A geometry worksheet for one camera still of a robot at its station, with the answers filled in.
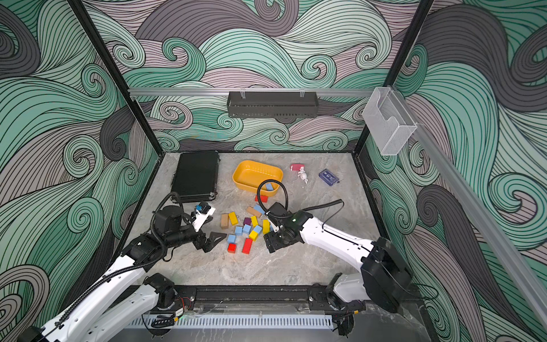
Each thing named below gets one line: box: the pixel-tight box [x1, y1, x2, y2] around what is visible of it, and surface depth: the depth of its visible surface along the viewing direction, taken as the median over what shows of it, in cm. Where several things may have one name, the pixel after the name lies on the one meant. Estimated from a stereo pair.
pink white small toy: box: [289, 163, 309, 185], surface depth 112 cm
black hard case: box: [170, 150, 221, 204], surface depth 108 cm
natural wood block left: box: [220, 213, 230, 229], surface depth 92 cm
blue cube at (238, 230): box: [235, 225, 243, 236], surface depth 90 cm
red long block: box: [242, 237, 253, 255], surface depth 87 cm
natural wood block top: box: [246, 205, 263, 219], surface depth 97 cm
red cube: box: [227, 242, 238, 254], surface depth 86 cm
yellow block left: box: [228, 211, 239, 226], surface depth 95 cm
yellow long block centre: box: [262, 219, 270, 235], surface depth 92 cm
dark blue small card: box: [318, 168, 340, 186], surface depth 109 cm
